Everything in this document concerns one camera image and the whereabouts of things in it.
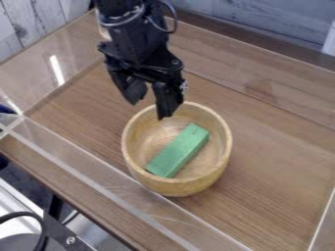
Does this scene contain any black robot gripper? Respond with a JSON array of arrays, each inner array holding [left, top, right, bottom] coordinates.
[[98, 13, 186, 120]]

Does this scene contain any green rectangular block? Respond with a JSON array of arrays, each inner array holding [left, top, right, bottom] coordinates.
[[146, 124, 210, 178]]

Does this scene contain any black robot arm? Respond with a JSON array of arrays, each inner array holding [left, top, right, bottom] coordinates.
[[95, 0, 187, 120]]

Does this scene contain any brown wooden bowl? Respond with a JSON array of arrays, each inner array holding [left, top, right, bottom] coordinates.
[[122, 102, 234, 197]]

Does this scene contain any clear acrylic tray enclosure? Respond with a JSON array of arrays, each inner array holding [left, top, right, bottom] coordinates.
[[0, 14, 335, 251]]

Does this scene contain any black metal bracket with screw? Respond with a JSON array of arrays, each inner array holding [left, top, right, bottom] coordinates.
[[41, 215, 98, 251]]

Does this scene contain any black cable lower left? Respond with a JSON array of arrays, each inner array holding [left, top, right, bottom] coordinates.
[[0, 211, 47, 251]]

